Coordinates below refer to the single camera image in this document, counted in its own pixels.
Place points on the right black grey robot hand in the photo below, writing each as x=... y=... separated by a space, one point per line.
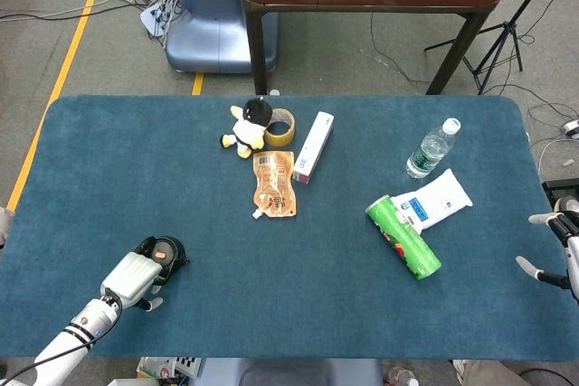
x=572 y=246

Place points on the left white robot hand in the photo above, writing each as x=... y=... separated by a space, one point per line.
x=131 y=277

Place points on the black teapot with orange knob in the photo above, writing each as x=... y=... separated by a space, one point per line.
x=174 y=252

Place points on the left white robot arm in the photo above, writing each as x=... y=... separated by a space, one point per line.
x=86 y=322

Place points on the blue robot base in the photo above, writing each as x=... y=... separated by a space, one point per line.
x=208 y=38

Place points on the black and white checkerboard card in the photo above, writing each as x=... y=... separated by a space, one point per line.
x=189 y=365

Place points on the white wet wipes pack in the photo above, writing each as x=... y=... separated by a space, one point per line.
x=439 y=200

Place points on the blue felt table cover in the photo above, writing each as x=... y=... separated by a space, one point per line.
x=289 y=295

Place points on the green chips can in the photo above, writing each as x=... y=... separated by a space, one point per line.
x=407 y=241

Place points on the clear water bottle green label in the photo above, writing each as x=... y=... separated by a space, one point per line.
x=429 y=153

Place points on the orange spouted drink pouch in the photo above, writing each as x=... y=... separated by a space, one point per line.
x=273 y=182

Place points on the blue robot torso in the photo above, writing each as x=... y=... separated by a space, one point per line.
x=289 y=372

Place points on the black white yellow plush penguin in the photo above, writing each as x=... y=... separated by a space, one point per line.
x=246 y=130

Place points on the short yellow floor tape strip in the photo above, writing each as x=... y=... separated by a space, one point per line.
x=198 y=84

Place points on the yellow packing tape roll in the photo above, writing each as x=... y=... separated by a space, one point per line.
x=282 y=136

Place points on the black tripod stand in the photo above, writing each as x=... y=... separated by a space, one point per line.
x=502 y=38

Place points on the white and pink carton box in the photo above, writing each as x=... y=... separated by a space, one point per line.
x=314 y=146

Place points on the white power strip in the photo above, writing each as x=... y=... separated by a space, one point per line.
x=156 y=15

